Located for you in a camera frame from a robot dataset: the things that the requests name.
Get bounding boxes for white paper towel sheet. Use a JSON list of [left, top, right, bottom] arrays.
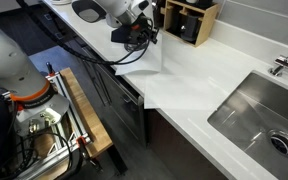
[[112, 31, 226, 111]]

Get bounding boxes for round sink drain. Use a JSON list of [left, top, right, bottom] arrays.
[[267, 129, 288, 160]]

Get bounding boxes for wooden countertop organizer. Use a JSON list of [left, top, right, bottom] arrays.
[[163, 0, 221, 48]]

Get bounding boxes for stainless steel sink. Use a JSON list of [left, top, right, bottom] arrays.
[[206, 69, 288, 180]]

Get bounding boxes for black base cables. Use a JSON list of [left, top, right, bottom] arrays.
[[0, 130, 74, 180]]

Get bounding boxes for wooden mounting board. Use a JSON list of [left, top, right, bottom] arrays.
[[59, 67, 114, 159]]

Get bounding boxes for grey robot mount plate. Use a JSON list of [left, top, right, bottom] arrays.
[[15, 94, 71, 135]]

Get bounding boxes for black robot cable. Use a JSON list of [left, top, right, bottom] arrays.
[[16, 0, 158, 66]]

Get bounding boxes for small red clamp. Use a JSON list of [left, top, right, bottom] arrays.
[[45, 61, 57, 79]]

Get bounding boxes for dark base cabinet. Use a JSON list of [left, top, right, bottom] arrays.
[[78, 45, 230, 180]]

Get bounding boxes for large red black clamp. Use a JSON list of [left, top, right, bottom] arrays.
[[75, 134, 104, 173]]

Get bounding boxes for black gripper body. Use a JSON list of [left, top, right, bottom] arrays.
[[110, 19, 157, 45]]

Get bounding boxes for white bowl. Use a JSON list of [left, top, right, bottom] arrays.
[[49, 0, 76, 6]]

